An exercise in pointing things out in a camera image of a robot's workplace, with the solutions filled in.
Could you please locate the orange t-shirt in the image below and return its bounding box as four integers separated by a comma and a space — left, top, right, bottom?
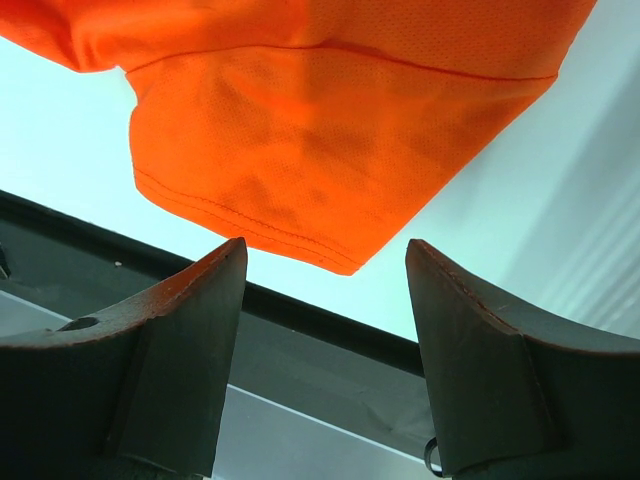
1, 1, 594, 275

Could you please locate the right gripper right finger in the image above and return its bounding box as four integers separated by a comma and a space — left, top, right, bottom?
405, 240, 639, 479

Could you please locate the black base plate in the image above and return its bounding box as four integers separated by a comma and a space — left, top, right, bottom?
1, 193, 433, 458

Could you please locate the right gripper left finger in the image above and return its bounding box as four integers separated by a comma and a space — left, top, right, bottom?
1, 238, 248, 479

